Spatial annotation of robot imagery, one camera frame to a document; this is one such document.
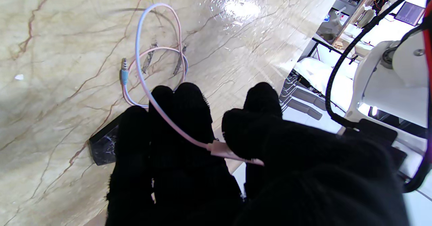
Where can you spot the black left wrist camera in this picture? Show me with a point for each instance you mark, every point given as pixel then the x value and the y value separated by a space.
pixel 376 131

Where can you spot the black T rack marble base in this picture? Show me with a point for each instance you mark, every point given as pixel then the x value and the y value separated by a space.
pixel 103 145

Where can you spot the dark computer monitor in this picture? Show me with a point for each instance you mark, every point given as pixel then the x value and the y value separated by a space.
pixel 410 13

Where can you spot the white covered table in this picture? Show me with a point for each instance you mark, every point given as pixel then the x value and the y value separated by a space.
pixel 317 74

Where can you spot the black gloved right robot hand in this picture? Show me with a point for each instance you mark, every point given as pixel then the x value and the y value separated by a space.
pixel 303 178

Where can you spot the dark office chair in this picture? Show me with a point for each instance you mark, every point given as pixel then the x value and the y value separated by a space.
pixel 305 110
pixel 308 96

